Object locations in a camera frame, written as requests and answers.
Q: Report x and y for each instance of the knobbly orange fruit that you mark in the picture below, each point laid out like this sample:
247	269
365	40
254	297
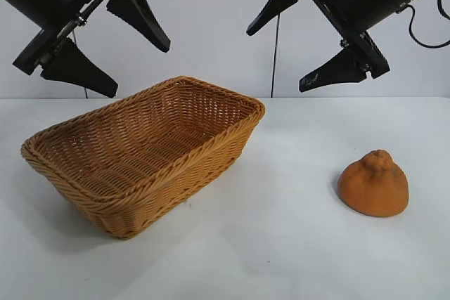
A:
376	191

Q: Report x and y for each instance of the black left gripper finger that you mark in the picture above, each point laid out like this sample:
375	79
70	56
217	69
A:
140	15
79	70

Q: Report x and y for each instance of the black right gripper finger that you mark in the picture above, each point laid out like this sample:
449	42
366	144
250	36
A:
277	1
337	70

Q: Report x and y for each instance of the woven wicker basket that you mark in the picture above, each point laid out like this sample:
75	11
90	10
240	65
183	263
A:
140	145

